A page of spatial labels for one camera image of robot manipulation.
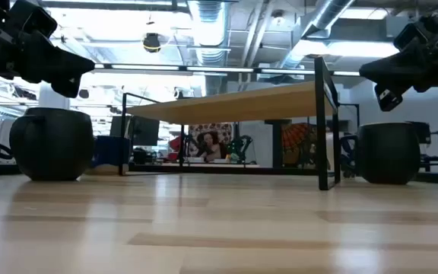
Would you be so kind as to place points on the black mug yellow inside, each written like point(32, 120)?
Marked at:
point(388, 152)

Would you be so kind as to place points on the black round mug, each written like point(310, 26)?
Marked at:
point(51, 144)

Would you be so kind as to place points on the ribbed silver ventilation duct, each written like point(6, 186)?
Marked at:
point(209, 23)

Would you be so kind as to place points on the black table frame rails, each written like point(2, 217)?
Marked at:
point(242, 170)

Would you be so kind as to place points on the small black round speaker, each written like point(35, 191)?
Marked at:
point(84, 93)

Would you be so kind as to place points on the black monitor on arm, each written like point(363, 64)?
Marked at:
point(425, 132)

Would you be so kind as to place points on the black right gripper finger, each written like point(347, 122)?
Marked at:
point(397, 70)
point(386, 97)

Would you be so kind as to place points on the wooden shelf with black frame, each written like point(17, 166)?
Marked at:
point(234, 104)

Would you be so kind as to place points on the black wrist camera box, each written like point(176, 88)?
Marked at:
point(32, 19)
point(409, 36)

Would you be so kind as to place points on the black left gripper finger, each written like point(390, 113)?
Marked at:
point(67, 88)
point(51, 62)

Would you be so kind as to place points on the black computer monitor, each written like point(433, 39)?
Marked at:
point(139, 131)

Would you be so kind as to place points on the orange patterned tapestry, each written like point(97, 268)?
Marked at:
point(297, 139)

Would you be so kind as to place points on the green black device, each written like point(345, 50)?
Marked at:
point(242, 146)

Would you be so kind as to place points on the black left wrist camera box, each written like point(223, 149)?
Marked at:
point(32, 19)

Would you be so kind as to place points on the long ceiling light strip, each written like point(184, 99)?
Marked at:
point(219, 69)

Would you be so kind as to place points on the black pedestal stand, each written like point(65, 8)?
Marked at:
point(277, 148)

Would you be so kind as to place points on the red object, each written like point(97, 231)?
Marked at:
point(175, 146)

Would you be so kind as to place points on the white pillar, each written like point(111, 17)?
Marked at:
point(53, 97)

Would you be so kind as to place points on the black hanging dome device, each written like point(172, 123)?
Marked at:
point(151, 42)

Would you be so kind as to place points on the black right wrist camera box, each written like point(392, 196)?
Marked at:
point(409, 36)

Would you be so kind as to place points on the person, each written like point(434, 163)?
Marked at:
point(211, 146)

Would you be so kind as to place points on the patterned wall hanging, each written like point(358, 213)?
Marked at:
point(223, 131)

